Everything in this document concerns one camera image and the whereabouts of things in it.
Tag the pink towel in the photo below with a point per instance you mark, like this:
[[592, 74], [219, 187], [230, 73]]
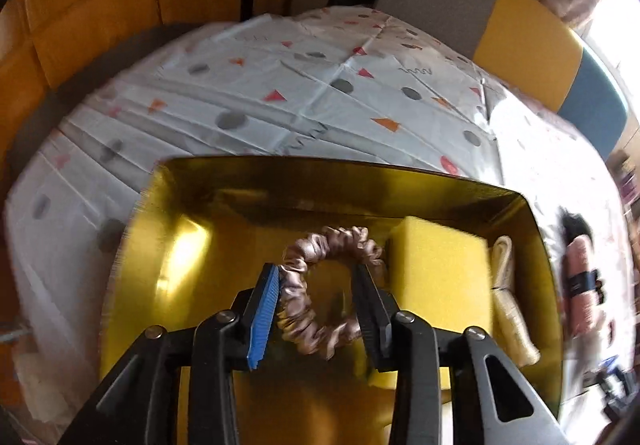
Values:
[[580, 265]]

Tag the pink satin scrunchie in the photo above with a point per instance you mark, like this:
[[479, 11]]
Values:
[[325, 242]]

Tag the grey yellow blue bench backrest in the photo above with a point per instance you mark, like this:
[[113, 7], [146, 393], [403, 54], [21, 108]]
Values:
[[525, 30]]

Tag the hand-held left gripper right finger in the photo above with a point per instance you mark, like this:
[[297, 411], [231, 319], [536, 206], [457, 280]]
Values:
[[372, 320]]

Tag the gold tin box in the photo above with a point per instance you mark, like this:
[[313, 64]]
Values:
[[200, 205]]

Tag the wooden wardrobe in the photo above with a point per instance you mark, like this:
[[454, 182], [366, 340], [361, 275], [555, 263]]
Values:
[[100, 0]]

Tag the patterned white tablecloth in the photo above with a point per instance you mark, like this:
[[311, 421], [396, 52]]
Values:
[[300, 90]]

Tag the black wig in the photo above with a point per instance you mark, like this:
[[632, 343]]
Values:
[[575, 225]]

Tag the window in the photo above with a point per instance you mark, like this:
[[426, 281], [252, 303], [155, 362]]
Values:
[[617, 25]]

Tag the yellow sponge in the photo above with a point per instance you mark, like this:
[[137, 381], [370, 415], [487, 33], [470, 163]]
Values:
[[440, 275]]

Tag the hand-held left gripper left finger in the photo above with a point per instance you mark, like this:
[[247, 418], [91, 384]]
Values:
[[262, 320]]

